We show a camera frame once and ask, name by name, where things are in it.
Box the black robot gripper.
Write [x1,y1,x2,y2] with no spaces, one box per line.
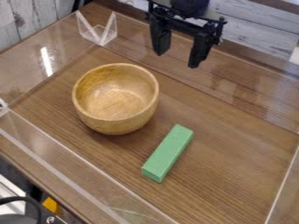
[146,0,228,68]

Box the yellow and black device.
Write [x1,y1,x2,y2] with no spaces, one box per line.
[25,185,80,224]

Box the green rectangular block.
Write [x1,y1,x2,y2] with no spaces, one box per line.
[141,124,193,183]

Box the brown wooden bowl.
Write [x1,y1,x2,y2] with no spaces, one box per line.
[72,63,158,135]

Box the clear acrylic tray wall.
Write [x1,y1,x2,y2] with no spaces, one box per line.
[0,101,178,224]

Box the black cable bottom left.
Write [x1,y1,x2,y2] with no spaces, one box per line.
[0,195,42,224]

